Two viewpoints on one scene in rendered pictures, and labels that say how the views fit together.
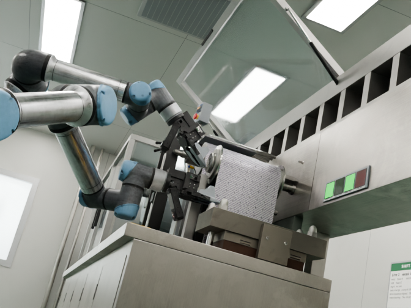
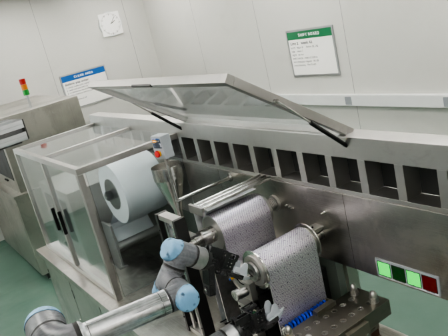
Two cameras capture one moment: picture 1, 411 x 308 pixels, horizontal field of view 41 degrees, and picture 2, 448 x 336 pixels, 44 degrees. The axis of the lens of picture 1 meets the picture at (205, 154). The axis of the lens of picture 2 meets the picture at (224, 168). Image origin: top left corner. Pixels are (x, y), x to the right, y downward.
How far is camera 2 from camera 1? 1.64 m
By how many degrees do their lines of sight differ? 39
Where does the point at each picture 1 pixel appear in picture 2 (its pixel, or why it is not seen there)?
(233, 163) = (277, 267)
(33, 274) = not seen: outside the picture
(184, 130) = (219, 265)
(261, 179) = (303, 260)
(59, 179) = not seen: outside the picture
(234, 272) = not seen: outside the picture
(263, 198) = (311, 273)
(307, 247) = (379, 317)
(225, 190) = (282, 294)
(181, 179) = (249, 321)
